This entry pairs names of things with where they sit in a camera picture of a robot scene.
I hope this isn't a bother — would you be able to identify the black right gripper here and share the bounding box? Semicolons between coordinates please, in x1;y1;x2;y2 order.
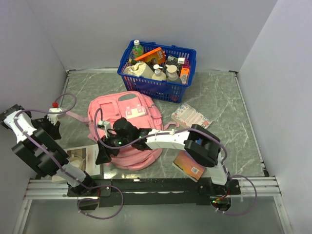
96;132;133;166

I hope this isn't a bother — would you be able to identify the pink student backpack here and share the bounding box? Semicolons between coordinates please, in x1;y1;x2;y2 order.
67;91;179;171

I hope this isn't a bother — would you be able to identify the coffee photo white book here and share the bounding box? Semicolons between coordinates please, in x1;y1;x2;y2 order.
64;144;102;179

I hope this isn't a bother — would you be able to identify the blue sunset cover book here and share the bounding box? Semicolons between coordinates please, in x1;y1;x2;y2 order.
172;150;206;182

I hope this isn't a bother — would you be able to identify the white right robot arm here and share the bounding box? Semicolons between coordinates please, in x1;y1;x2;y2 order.
94;118;230;194

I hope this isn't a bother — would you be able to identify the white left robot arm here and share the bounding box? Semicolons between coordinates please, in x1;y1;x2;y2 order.
0;104;97;196

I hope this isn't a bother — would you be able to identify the beige crumpled paper bag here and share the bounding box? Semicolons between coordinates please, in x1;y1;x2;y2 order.
124;62;154;78

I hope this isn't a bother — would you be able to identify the blue plastic shopping basket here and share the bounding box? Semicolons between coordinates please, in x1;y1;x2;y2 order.
117;40;196;103

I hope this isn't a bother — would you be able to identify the cream pump lotion bottle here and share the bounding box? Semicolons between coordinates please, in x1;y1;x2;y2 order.
152;64;167;81

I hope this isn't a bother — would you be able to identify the grey bottle beige cap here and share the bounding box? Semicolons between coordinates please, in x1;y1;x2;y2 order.
166;65;182;84

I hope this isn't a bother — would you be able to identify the green drink bottle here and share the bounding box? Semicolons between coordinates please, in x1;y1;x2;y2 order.
132;39;144;59

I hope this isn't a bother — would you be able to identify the orange white small carton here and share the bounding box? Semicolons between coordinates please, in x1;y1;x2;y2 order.
179;66;190;84

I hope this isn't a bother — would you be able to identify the orange cardboard box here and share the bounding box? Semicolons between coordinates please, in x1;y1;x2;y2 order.
134;47;167;65

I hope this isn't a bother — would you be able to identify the dark green packet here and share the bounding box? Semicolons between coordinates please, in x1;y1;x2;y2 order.
163;55;181;70

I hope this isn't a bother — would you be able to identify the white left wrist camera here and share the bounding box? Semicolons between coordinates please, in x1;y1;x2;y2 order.
47;107;65;125

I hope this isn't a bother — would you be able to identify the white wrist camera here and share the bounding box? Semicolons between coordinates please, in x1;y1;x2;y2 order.
97;120;111;137
47;107;65;125

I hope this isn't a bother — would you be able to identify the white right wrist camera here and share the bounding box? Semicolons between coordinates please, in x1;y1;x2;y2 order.
97;120;111;137

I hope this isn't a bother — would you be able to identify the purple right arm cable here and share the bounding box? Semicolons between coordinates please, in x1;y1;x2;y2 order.
93;108;229;171

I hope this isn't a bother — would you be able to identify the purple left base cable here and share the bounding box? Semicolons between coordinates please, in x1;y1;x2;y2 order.
77;185;125;220

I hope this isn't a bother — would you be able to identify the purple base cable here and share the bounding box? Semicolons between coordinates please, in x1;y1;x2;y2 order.
77;185;125;220
211;174;258;216

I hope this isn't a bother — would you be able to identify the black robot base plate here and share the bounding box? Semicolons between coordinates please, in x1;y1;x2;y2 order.
67;177;242;208

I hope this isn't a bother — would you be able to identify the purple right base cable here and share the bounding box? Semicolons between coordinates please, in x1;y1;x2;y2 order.
211;174;258;216

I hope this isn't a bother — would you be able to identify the aluminium frame rail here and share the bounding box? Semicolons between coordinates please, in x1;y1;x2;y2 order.
24;177;281;200

